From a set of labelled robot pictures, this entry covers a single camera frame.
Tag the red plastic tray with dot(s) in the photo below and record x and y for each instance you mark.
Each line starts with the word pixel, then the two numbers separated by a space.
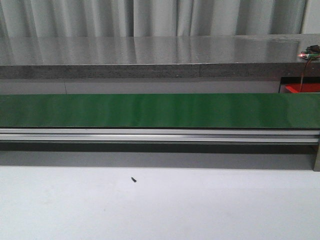
pixel 295 88

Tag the aluminium conveyor frame rail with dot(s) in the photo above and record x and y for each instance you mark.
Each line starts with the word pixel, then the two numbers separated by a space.
pixel 253 149

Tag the green conveyor belt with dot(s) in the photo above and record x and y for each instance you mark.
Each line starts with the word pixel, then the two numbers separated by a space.
pixel 186 110

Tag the small green circuit board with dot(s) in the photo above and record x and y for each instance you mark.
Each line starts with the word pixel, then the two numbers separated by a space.
pixel 309 55

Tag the grey stone counter shelf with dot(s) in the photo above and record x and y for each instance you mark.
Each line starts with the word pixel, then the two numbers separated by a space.
pixel 266 56

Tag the grey white curtain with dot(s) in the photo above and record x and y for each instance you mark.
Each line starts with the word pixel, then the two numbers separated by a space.
pixel 157 18

